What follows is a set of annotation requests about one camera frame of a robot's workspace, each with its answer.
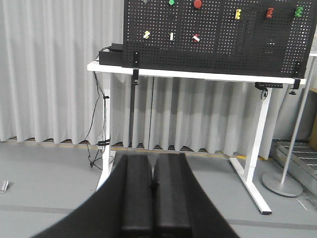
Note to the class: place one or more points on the red toggle switch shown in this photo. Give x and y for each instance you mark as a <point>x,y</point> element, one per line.
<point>269,13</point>

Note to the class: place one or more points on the right black pegboard clamp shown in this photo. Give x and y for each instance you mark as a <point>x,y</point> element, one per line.
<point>297,80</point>

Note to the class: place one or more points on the left black pegboard clamp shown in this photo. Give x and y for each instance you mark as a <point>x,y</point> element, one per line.
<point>135,76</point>

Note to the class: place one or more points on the grey round-base stand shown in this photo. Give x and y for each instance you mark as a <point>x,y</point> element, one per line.
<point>283,184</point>

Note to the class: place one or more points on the grey metal floor grating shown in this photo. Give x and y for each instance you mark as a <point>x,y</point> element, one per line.
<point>302,165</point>

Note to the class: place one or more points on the white curtain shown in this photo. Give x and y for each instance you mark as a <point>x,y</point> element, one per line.
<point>47,92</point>

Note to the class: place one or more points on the yellow-white rotary knob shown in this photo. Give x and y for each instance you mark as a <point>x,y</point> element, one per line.
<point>146,34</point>

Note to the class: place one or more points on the red-white rotary knob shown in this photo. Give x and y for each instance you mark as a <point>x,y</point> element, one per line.
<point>196,38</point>

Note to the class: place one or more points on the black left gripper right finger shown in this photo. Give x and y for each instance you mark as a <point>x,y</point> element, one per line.
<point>171,219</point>

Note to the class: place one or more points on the black table control panel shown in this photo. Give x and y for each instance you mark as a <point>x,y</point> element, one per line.
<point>265,85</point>

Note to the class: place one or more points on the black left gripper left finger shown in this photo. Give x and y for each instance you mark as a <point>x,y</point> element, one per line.
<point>137,216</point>

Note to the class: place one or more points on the black pegboard clamp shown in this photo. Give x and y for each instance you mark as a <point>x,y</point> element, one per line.
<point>135,76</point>
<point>297,80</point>

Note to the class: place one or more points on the red mushroom push button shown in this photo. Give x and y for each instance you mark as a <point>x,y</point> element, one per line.
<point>197,4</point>

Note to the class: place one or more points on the green toggle switch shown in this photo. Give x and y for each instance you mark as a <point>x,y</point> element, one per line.
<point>298,11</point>

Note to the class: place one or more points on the black perforated pegboard panel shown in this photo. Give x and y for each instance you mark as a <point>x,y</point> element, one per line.
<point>253,45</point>

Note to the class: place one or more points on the white height-adjustable table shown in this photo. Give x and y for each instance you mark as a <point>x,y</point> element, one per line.
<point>244,172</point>

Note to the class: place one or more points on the yellow toggle switch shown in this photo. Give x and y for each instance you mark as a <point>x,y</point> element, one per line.
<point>238,14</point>

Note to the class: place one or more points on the black power supply box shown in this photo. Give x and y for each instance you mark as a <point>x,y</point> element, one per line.
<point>112,55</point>

